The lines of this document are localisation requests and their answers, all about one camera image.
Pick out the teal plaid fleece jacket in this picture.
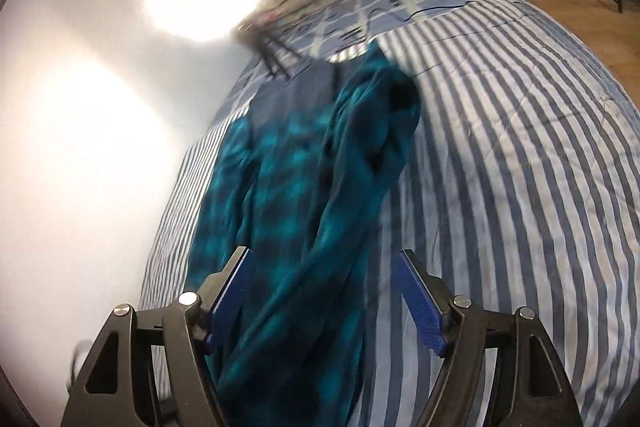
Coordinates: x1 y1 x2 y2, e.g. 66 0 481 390
186 43 421 426

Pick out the striped blue white quilt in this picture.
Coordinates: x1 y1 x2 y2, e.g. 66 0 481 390
139 0 640 427

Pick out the blue checkered bed sheet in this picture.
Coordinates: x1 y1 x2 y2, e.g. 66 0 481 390
209 0 522 128

